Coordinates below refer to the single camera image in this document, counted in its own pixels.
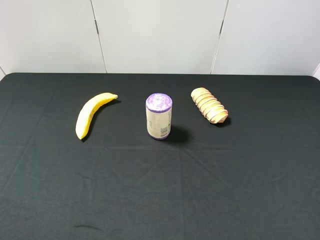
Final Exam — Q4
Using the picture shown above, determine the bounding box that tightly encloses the black tablecloth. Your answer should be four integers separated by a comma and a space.
0, 73, 320, 240

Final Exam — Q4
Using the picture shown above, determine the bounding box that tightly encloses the yellow banana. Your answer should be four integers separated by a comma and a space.
75, 92, 118, 140

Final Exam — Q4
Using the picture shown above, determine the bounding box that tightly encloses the purple roll with paper label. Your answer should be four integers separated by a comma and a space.
145, 93, 173, 140

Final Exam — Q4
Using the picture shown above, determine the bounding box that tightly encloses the ridged bread loaf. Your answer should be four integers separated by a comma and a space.
190, 87, 229, 124

